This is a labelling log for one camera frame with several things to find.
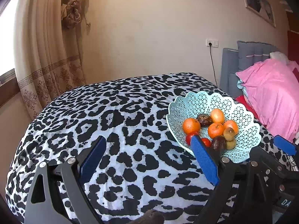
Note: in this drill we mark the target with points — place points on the orange tangerine in basket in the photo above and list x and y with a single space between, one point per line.
231 124

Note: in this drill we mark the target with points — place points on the bright window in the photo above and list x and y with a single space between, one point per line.
7 20

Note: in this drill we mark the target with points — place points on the red cherry tomato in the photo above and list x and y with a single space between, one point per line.
206 142
190 137

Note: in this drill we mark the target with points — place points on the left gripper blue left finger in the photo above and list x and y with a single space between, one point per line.
90 158

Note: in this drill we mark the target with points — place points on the orange tangerine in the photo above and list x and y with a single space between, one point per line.
191 125
231 124
215 129

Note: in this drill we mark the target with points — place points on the grey padded headboard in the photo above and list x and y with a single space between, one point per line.
235 60

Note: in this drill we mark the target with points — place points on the framed wall picture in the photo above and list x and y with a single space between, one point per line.
263 9

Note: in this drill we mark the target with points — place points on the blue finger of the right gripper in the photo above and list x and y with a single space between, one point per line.
285 145

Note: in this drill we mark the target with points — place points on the orange tangerine front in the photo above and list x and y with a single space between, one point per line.
215 129

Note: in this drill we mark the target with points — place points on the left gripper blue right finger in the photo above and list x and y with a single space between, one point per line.
205 161

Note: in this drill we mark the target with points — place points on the white wall socket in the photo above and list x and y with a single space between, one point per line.
212 43

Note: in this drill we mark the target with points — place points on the pink blanket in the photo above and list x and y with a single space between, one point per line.
270 87

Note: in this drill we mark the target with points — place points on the dark purple passion fruit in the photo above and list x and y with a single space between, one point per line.
219 144

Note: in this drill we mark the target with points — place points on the light blue lattice fruit basket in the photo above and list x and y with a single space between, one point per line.
193 104

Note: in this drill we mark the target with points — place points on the small brown kiwi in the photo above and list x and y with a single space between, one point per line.
230 144

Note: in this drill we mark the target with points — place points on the leopard print table cloth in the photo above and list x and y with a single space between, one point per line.
142 168

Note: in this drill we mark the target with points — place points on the yellow-orange citrus in basket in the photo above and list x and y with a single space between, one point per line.
217 116

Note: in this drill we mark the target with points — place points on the wooden window sill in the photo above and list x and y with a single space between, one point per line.
9 86

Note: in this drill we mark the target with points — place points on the brown kiwi in basket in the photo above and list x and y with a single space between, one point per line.
229 134

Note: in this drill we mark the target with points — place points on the dark passion fruit in basket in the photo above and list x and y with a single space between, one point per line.
205 120

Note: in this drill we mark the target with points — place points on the orange tangerine back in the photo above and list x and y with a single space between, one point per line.
191 125

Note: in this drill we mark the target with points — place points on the beige patterned curtain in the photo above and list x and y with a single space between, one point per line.
47 55

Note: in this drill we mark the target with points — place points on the curtain tieback knot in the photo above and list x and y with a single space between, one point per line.
73 12

